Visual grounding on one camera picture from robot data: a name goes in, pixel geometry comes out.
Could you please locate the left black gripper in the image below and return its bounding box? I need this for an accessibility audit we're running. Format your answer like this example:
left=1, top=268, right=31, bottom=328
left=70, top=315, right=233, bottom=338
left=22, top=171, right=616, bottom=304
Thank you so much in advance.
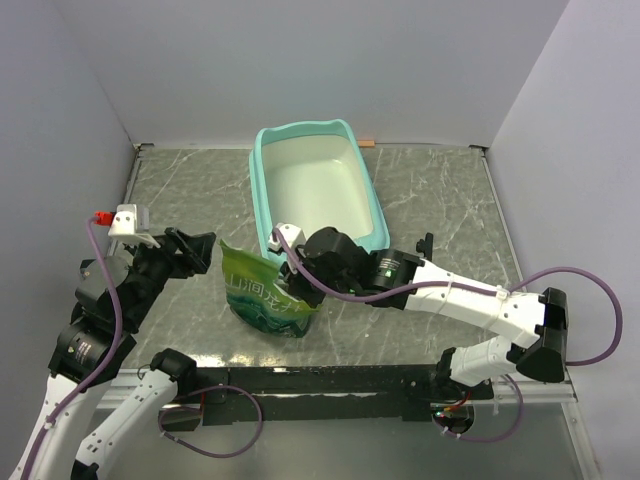
left=122, top=224, right=216, bottom=328

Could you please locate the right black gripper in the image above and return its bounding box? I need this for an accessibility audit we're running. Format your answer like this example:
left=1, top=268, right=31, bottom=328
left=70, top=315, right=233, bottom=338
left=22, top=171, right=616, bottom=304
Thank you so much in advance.
left=281, top=246, right=356, bottom=308

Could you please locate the green litter bag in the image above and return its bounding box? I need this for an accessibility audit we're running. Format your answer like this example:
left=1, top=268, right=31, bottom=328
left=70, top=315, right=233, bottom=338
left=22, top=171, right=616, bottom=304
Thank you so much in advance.
left=220, top=240, right=320, bottom=338

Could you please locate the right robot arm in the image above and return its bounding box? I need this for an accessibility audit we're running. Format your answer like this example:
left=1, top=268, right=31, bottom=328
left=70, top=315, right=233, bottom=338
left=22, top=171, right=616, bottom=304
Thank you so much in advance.
left=268, top=224, right=568, bottom=399

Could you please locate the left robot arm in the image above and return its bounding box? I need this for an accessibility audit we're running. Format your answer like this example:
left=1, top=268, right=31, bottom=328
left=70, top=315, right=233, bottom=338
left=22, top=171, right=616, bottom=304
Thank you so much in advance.
left=12, top=228, right=216, bottom=479

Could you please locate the teal litter box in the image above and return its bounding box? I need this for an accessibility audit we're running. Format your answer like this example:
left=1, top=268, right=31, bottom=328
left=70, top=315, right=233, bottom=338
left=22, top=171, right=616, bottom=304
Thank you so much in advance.
left=249, top=119, right=390, bottom=265

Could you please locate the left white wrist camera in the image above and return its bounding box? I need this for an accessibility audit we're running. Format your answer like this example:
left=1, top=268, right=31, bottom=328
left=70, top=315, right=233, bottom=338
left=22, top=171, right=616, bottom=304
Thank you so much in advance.
left=94, top=204, right=160, bottom=248

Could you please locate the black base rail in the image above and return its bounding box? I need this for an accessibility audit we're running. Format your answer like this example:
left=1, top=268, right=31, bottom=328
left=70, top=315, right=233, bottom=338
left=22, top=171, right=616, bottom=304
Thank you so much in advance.
left=176, top=365, right=494, bottom=426

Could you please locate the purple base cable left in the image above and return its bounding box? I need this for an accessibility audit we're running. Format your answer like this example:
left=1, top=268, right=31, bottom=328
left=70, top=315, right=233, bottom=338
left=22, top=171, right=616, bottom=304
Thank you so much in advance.
left=157, top=384, right=264, bottom=457

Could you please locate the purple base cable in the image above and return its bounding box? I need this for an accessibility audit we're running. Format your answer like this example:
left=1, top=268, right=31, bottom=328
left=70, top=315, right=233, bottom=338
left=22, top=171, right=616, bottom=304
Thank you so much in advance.
left=434, top=374, right=526, bottom=445
left=157, top=384, right=264, bottom=457

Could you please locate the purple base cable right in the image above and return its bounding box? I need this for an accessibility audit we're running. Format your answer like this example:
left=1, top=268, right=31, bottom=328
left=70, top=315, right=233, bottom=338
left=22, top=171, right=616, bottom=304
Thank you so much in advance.
left=434, top=374, right=526, bottom=445

